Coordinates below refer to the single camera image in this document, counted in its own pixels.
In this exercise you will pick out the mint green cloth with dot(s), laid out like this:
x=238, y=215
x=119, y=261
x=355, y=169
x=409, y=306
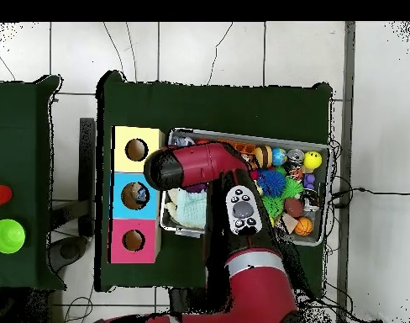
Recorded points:
x=190, y=208

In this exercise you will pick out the small wooden block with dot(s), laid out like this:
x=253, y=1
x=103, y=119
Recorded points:
x=288, y=223

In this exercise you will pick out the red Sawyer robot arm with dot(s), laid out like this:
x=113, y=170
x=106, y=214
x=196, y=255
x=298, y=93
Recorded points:
x=205, y=161

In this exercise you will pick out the wooden box with three holes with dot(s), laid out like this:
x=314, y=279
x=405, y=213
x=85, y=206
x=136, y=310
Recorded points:
x=121, y=195

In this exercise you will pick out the clear mesh bin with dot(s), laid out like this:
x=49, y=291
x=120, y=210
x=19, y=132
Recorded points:
x=322, y=229

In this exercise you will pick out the brown burger toy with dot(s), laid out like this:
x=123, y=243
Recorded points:
x=263, y=156

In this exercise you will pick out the large blue spiky ball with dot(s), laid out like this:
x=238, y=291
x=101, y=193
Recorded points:
x=272, y=182

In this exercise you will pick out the green spiky ball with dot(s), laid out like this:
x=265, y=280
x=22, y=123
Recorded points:
x=275, y=205

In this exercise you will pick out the small globe ball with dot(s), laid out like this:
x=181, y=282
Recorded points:
x=279, y=156

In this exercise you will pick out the small brown football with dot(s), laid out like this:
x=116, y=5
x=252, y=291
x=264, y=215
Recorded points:
x=294, y=206

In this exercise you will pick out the silver soda can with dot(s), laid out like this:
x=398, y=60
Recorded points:
x=296, y=157

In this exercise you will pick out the yellow smiley ball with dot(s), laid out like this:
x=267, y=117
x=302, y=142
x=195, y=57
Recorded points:
x=312, y=160

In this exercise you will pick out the small orange basketball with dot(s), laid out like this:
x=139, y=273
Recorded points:
x=304, y=226

